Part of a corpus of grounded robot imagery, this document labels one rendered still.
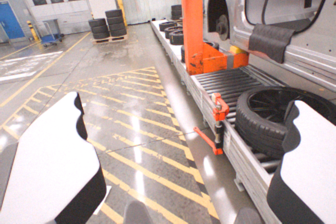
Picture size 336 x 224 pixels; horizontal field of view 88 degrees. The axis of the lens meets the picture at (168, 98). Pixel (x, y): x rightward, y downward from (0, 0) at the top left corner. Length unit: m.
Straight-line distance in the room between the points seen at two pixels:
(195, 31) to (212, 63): 0.40
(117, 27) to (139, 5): 4.90
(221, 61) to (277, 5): 0.75
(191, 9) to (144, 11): 10.57
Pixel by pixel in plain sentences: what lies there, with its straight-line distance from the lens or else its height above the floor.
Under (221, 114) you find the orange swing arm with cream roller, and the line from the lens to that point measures 1.37.
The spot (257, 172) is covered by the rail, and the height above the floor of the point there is 0.38.
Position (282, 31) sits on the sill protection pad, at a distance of 1.54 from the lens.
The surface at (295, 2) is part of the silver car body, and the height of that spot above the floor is 1.09.
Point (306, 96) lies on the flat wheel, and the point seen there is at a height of 0.50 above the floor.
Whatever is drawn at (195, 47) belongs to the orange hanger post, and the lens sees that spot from 1.84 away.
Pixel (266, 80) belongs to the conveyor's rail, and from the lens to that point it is 2.32.
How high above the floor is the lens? 1.29
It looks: 30 degrees down
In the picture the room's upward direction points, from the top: 8 degrees counter-clockwise
